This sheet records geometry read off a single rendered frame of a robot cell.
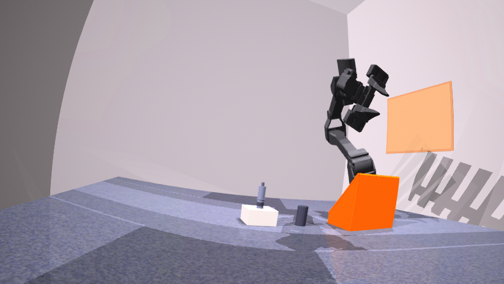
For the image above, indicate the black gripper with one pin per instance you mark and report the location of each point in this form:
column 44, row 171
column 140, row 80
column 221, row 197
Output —
column 360, row 113

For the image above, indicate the white rectangular block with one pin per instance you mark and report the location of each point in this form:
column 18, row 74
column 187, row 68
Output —
column 266, row 216

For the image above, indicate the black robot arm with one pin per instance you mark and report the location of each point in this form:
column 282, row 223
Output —
column 342, row 88

